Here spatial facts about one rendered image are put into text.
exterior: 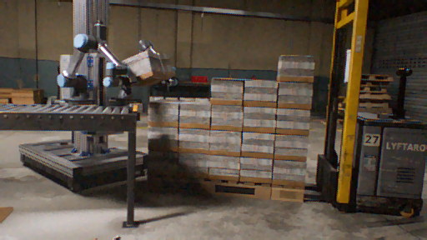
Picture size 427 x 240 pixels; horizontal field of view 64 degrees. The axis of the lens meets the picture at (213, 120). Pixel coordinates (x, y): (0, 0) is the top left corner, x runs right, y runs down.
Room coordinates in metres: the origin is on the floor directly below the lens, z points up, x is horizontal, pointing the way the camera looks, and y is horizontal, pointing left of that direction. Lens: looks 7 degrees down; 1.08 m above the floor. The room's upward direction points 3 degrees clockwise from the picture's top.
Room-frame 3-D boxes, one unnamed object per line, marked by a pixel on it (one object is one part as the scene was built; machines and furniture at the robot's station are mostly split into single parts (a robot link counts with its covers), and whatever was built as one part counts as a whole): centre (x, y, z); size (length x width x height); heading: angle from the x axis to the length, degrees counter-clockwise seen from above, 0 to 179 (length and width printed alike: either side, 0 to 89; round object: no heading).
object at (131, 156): (2.31, 0.56, 0.34); 0.06 x 0.06 x 0.68; 12
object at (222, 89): (3.19, -0.13, 0.95); 0.38 x 0.29 x 0.23; 173
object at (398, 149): (3.02, -1.51, 0.40); 0.69 x 0.55 x 0.80; 173
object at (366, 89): (8.91, -3.77, 0.65); 1.33 x 0.94 x 1.30; 106
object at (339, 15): (3.39, -1.19, 0.97); 0.09 x 0.09 x 1.75; 83
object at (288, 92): (3.11, -0.72, 0.65); 0.39 x 0.30 x 1.29; 173
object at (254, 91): (3.15, -0.42, 0.95); 0.38 x 0.29 x 0.23; 173
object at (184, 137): (3.20, 0.00, 0.42); 1.17 x 0.39 x 0.83; 83
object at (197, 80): (9.27, 0.94, 0.55); 1.80 x 0.70 x 1.09; 102
